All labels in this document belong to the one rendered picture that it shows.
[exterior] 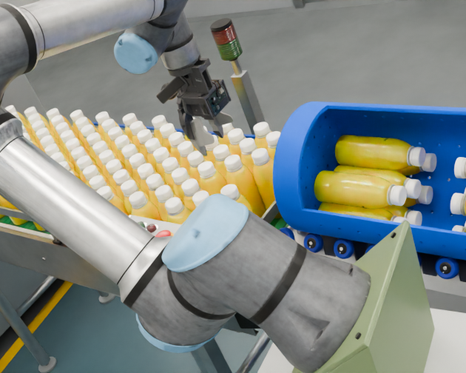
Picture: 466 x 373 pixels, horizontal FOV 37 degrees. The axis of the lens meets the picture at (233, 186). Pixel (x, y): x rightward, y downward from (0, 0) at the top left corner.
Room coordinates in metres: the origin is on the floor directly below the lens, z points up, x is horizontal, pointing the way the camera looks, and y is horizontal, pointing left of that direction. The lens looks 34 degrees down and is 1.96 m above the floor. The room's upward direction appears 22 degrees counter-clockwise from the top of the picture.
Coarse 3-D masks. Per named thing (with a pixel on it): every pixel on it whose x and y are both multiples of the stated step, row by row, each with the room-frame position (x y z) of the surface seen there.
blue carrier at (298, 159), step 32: (288, 128) 1.21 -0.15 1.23; (320, 128) 1.29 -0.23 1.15; (352, 128) 1.31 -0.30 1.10; (384, 128) 1.25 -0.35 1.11; (416, 128) 1.20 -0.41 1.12; (448, 128) 1.14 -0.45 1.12; (288, 160) 1.16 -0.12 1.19; (320, 160) 1.27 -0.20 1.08; (448, 160) 1.15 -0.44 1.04; (288, 192) 1.13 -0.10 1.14; (448, 192) 1.12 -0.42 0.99; (288, 224) 1.16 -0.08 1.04; (320, 224) 1.09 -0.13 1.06; (352, 224) 1.03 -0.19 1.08; (384, 224) 0.98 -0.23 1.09; (448, 224) 1.06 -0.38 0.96; (448, 256) 0.92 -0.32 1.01
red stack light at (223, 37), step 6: (222, 30) 1.78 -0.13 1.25; (228, 30) 1.78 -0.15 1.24; (234, 30) 1.80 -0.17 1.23; (216, 36) 1.79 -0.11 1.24; (222, 36) 1.78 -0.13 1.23; (228, 36) 1.78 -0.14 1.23; (234, 36) 1.79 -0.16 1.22; (216, 42) 1.80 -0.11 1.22; (222, 42) 1.78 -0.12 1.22; (228, 42) 1.78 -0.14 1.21
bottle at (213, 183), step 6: (216, 174) 1.43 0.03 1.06; (204, 180) 1.42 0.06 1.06; (210, 180) 1.42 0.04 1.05; (216, 180) 1.41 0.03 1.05; (222, 180) 1.42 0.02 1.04; (204, 186) 1.42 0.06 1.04; (210, 186) 1.41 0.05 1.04; (216, 186) 1.41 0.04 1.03; (222, 186) 1.41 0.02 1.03; (210, 192) 1.41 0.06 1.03; (216, 192) 1.40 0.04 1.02
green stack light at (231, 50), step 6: (234, 42) 1.78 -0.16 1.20; (222, 48) 1.79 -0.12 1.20; (228, 48) 1.78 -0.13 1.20; (234, 48) 1.78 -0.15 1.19; (240, 48) 1.79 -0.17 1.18; (222, 54) 1.79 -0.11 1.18; (228, 54) 1.78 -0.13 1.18; (234, 54) 1.78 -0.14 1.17; (240, 54) 1.79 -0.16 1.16; (228, 60) 1.78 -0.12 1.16
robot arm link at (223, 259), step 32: (192, 224) 0.69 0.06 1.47; (224, 224) 0.67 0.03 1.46; (256, 224) 0.68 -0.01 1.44; (192, 256) 0.66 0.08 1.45; (224, 256) 0.64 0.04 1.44; (256, 256) 0.64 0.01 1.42; (288, 256) 0.64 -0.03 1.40; (192, 288) 0.66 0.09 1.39; (224, 288) 0.64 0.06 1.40; (256, 288) 0.62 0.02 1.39
